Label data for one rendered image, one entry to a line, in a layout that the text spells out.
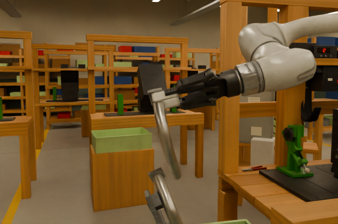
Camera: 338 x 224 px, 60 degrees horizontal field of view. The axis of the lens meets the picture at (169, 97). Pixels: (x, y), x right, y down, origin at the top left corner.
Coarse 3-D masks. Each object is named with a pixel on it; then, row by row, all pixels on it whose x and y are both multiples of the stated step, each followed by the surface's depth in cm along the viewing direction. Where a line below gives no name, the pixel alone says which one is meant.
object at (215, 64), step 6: (216, 48) 882; (210, 54) 921; (216, 54) 883; (210, 60) 922; (216, 60) 884; (210, 66) 924; (216, 66) 885; (216, 72) 886; (216, 102) 892; (216, 108) 894; (216, 114) 892
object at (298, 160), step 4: (292, 148) 162; (296, 148) 160; (300, 148) 160; (292, 152) 162; (292, 156) 161; (296, 156) 160; (300, 156) 158; (296, 160) 159; (300, 160) 156; (304, 160) 156; (296, 164) 158; (300, 164) 157
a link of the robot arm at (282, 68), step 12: (264, 48) 82; (276, 48) 80; (288, 48) 79; (252, 60) 85; (264, 60) 77; (276, 60) 76; (288, 60) 76; (300, 60) 76; (312, 60) 76; (264, 72) 76; (276, 72) 75; (288, 72) 75; (300, 72) 76; (312, 72) 77; (264, 84) 77; (276, 84) 76; (288, 84) 77
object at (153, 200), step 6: (144, 192) 78; (156, 192) 77; (150, 198) 75; (156, 198) 76; (150, 204) 75; (156, 204) 75; (156, 210) 77; (156, 216) 75; (162, 216) 88; (156, 222) 76; (162, 222) 79
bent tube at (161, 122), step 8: (160, 88) 80; (152, 104) 80; (160, 104) 78; (160, 112) 76; (160, 120) 75; (160, 128) 74; (168, 128) 75; (160, 136) 74; (168, 136) 75; (168, 144) 75; (168, 152) 76; (168, 160) 78; (176, 160) 81; (176, 168) 83; (176, 176) 88
